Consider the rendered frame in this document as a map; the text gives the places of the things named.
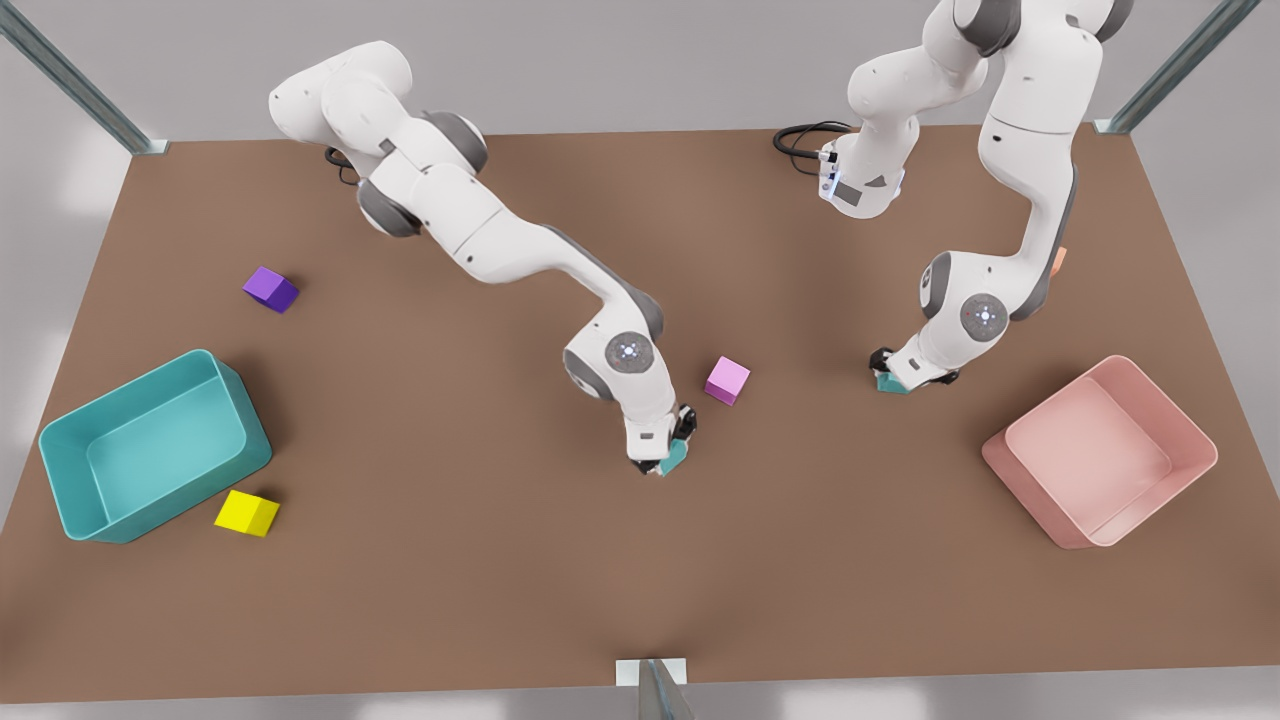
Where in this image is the pink cube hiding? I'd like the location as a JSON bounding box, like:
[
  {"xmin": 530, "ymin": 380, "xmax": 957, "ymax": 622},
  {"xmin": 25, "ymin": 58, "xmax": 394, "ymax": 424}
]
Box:
[{"xmin": 704, "ymin": 356, "xmax": 751, "ymax": 406}]

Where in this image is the pink plastic bin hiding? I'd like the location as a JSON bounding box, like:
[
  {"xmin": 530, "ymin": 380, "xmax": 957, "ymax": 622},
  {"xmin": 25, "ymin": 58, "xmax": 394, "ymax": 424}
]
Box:
[{"xmin": 981, "ymin": 355, "xmax": 1219, "ymax": 550}]

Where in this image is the purple cube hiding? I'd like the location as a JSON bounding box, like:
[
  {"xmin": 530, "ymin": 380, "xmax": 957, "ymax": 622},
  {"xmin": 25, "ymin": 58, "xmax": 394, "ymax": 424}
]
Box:
[{"xmin": 242, "ymin": 266, "xmax": 300, "ymax": 314}]

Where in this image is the yellow cube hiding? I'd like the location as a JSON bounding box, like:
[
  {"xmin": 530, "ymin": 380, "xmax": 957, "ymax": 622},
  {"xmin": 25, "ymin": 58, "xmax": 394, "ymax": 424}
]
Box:
[{"xmin": 214, "ymin": 489, "xmax": 281, "ymax": 538}]

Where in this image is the teal plastic bin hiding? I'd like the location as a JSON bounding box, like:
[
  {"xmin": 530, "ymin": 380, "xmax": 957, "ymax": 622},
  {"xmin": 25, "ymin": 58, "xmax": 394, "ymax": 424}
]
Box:
[{"xmin": 38, "ymin": 349, "xmax": 273, "ymax": 544}]

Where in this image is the silver frame post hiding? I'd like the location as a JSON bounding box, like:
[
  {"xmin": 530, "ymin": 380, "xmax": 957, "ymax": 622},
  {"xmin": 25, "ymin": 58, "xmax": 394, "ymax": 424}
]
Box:
[
  {"xmin": 615, "ymin": 658, "xmax": 695, "ymax": 720},
  {"xmin": 0, "ymin": 0, "xmax": 169, "ymax": 156},
  {"xmin": 1093, "ymin": 0, "xmax": 1263, "ymax": 135}
]

